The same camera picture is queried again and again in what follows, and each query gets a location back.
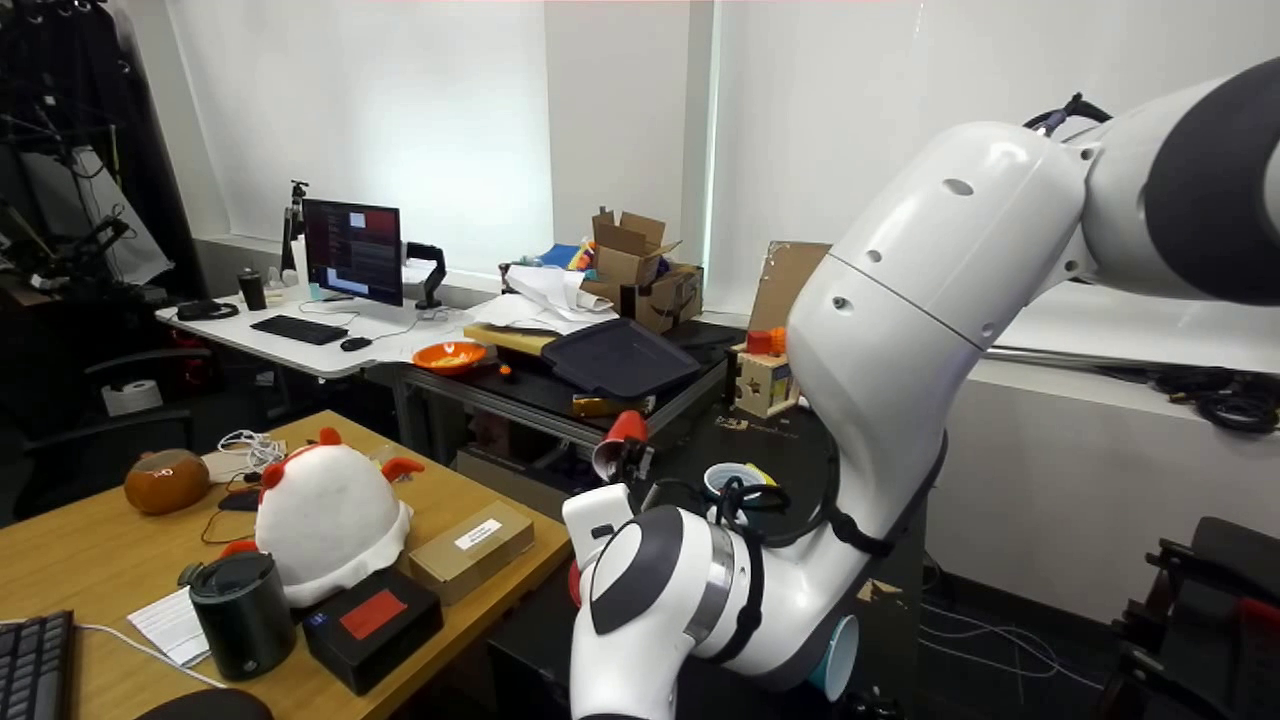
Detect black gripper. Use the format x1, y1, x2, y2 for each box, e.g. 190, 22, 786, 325
622, 443, 672, 520

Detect orange bowl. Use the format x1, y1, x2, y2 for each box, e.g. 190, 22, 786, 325
408, 340, 502, 382

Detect clear glass bowl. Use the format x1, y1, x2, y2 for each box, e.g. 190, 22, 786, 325
212, 424, 288, 473

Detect black case with lid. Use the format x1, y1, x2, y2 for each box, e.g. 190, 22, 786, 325
536, 314, 710, 403

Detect wooden shape sorter box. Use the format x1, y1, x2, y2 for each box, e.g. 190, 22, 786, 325
728, 340, 807, 424

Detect orange toy ball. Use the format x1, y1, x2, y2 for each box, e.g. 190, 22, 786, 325
742, 325, 793, 359

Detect tan cardboard box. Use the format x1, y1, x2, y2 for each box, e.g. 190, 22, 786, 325
399, 498, 536, 607

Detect brown cardboard shipping box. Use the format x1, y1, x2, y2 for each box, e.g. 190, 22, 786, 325
582, 204, 710, 335

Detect white paper pile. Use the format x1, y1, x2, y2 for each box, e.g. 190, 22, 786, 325
455, 260, 622, 340

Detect brown cardboard sheet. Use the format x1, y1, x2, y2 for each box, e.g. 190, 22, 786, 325
743, 241, 835, 335

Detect black desk stand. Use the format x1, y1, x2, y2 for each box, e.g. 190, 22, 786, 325
399, 241, 451, 314

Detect black box with red label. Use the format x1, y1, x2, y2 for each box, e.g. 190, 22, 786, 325
298, 564, 443, 700

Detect black computer monitor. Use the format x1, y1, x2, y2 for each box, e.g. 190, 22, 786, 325
300, 197, 408, 312

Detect slim black keyboard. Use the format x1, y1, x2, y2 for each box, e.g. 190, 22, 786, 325
247, 312, 352, 349

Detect white desk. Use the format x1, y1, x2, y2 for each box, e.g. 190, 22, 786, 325
152, 290, 473, 392

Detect black headphones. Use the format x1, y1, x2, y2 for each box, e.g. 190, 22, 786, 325
173, 295, 243, 325

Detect brown toy football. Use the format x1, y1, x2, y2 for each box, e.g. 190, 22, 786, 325
119, 446, 218, 520

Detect black rounded case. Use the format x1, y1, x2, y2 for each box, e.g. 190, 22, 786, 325
138, 687, 275, 720

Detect white paper sheet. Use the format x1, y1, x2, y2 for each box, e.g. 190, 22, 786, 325
124, 582, 212, 670

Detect white tissue box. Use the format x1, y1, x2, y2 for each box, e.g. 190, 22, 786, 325
98, 375, 170, 419

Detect black office chair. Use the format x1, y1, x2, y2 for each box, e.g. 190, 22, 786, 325
0, 285, 206, 527

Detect wooden desk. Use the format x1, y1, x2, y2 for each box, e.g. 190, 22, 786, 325
0, 408, 582, 720

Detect black equipment rack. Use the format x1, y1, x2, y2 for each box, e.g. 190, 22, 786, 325
1101, 512, 1280, 720

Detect dark hanging coats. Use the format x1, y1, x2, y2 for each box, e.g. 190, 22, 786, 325
0, 0, 212, 312

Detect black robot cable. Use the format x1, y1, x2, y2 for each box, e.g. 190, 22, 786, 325
706, 473, 793, 548

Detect thin floor cables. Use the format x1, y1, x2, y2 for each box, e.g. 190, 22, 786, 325
916, 594, 1114, 697

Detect black cable bundle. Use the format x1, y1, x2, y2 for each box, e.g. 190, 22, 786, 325
1153, 364, 1280, 434

